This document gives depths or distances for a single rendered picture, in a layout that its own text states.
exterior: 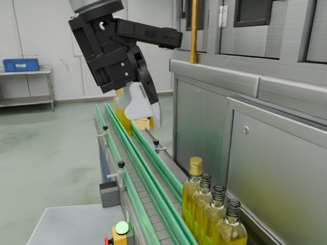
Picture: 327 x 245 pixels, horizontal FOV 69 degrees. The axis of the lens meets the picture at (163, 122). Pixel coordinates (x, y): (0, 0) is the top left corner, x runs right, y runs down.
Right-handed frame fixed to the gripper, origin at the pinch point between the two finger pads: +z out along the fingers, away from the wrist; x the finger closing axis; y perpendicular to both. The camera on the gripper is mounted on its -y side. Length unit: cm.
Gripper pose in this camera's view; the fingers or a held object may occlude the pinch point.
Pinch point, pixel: (154, 115)
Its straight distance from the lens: 45.1
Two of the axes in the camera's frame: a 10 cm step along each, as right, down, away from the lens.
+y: -8.7, 4.3, -2.2
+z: 3.2, 8.5, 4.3
